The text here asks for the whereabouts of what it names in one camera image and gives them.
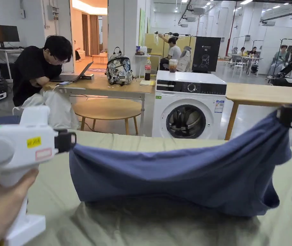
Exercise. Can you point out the bed with pale green sheet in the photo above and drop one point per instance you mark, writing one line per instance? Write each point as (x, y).
(146, 230)

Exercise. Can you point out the person's left hand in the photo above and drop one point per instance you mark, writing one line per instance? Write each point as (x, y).
(0, 205)

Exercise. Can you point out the white desk with monitor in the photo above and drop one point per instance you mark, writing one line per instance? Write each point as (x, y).
(2, 36)

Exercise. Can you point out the group of people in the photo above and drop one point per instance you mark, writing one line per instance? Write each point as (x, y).
(246, 55)

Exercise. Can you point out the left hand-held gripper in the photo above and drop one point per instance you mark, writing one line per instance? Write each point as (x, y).
(12, 146)

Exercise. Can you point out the white washing machine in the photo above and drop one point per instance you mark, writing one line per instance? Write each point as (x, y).
(187, 102)

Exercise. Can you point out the wooden desk with white legs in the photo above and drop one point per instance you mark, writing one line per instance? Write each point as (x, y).
(105, 88)

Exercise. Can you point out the white cloth bundle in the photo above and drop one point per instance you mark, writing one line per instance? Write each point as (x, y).
(56, 110)

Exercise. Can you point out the dark blue shirt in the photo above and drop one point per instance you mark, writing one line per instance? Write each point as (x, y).
(176, 176)

